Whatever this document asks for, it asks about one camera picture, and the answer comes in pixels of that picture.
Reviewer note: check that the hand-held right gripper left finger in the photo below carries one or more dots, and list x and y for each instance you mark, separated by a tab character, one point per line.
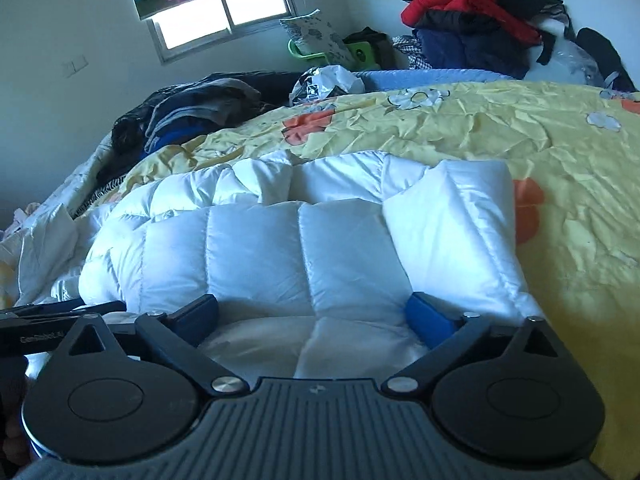
196	314

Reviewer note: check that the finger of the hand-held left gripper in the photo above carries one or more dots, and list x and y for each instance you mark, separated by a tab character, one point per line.
75	310

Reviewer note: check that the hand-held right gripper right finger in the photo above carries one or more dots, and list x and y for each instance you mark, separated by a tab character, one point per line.
425	321

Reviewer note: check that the white down jacket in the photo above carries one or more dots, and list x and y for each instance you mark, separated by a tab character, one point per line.
300	250

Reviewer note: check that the pile of dark clothes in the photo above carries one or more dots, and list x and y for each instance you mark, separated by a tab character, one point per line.
200	105

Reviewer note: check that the white cloth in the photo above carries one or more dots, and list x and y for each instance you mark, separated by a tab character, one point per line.
40	250

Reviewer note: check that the yellow floral blanket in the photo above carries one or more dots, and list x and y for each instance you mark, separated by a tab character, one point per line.
500	130

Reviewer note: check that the blue bed edge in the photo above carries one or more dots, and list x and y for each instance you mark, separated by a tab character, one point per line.
440	79

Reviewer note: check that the crumpled plastic bag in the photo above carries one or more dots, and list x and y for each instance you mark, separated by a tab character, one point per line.
330	82

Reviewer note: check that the checked cloth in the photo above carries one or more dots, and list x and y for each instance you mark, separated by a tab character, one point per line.
412	52

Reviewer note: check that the green plastic basket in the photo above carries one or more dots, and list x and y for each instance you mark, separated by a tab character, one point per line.
367	47

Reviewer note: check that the light green plastic stool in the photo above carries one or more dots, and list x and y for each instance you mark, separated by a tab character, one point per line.
305	50

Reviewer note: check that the clear plastic bag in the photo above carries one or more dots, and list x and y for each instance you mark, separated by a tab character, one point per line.
575	60

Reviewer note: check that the patterned pillow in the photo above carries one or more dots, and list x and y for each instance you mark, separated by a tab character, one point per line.
315	35

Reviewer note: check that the window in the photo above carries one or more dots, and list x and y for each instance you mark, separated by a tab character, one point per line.
250	5

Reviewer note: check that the wall socket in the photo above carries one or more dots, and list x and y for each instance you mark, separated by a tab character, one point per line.
75	66

